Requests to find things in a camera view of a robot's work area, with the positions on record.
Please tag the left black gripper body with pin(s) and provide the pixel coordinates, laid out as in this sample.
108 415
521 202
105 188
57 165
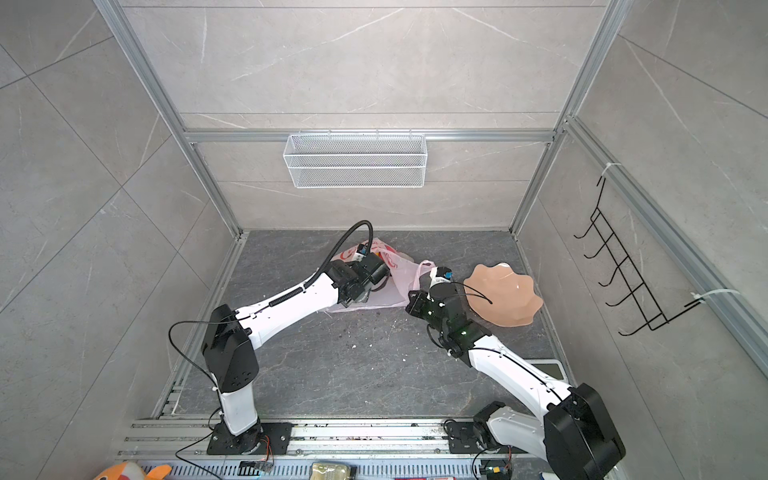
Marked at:
366 295

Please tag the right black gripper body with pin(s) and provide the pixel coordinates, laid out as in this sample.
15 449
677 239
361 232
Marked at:
425 309

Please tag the pink plastic bag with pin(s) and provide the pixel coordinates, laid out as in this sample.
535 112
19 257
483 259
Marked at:
392 292

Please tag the pink scalloped bowl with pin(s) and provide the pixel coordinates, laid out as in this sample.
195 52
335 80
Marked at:
501 296

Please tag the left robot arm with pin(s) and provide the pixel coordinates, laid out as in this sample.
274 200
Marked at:
234 335

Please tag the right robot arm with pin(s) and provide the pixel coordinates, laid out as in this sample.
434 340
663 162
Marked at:
569 427

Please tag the white digital timer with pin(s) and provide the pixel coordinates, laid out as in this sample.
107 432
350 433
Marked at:
550 367

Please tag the orange plush toy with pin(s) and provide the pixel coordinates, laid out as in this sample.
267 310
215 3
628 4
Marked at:
133 471

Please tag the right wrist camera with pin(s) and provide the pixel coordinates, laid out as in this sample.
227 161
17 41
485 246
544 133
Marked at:
439 275

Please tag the white wire mesh basket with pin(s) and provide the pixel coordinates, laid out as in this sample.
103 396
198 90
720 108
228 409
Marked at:
356 160

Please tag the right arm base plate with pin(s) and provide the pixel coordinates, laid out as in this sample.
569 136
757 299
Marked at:
468 437

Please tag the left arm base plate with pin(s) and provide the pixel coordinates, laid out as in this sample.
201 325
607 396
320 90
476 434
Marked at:
258 440

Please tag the black wire hook rack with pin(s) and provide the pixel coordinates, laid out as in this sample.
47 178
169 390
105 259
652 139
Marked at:
627 273

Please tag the aluminium front rail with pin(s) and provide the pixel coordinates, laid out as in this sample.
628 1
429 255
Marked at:
389 448

